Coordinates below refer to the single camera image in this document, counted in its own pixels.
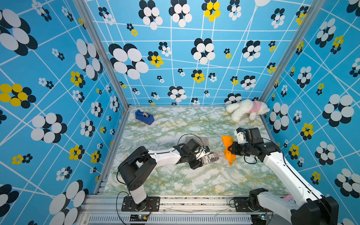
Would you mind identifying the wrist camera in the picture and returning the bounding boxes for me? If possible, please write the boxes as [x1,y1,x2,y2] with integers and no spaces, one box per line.
[234,127,247,144]
[196,149,210,160]

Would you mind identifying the white plush dog toy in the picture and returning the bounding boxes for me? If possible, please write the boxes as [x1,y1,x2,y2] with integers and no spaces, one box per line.
[226,99,270,122]

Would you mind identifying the orange microfiber cloth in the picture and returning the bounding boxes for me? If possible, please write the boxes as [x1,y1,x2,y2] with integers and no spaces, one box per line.
[221,135,237,166]

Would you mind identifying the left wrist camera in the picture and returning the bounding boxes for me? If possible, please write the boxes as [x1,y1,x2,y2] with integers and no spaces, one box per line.
[196,149,210,160]

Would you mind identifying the grey rectangular case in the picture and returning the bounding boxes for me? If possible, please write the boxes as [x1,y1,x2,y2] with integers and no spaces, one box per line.
[185,136,209,146]

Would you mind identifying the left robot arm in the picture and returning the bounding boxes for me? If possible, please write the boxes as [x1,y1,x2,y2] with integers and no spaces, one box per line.
[117,138,218,211]

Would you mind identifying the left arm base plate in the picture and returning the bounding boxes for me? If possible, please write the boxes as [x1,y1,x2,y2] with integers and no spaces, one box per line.
[121,196,160,212]

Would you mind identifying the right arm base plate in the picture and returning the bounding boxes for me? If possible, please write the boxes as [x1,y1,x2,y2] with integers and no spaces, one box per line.
[229,197,272,214]

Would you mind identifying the pink alarm clock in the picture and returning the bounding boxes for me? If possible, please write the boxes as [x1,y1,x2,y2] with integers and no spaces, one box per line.
[283,195,296,204]

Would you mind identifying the newspaper print eyeglass case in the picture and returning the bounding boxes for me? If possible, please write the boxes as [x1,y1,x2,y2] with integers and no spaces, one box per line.
[200,152,219,165]

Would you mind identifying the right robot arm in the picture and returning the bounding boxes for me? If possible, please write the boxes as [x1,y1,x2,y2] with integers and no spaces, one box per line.
[221,127,339,225]

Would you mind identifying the aluminium front rail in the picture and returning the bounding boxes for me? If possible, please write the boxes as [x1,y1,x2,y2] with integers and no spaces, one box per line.
[76,194,290,225]

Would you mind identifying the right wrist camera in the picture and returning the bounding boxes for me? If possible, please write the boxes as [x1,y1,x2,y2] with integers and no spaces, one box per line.
[234,127,247,144]

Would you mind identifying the blue tape dispenser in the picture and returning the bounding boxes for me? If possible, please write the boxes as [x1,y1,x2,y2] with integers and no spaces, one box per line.
[135,110,155,125]

